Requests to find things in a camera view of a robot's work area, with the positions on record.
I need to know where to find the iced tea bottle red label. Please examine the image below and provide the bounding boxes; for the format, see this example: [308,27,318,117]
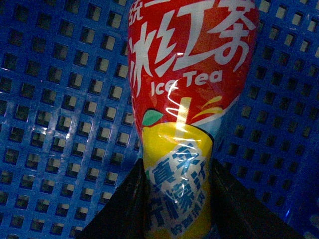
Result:
[128,0,259,239]

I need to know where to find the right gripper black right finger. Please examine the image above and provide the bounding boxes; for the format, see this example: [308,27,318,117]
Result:
[210,160,303,239]

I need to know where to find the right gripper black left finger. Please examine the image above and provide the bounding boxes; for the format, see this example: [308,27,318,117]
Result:
[76,159,149,239]

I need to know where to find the blue plastic shopping basket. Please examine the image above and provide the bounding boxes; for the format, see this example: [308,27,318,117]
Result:
[0,0,319,239]

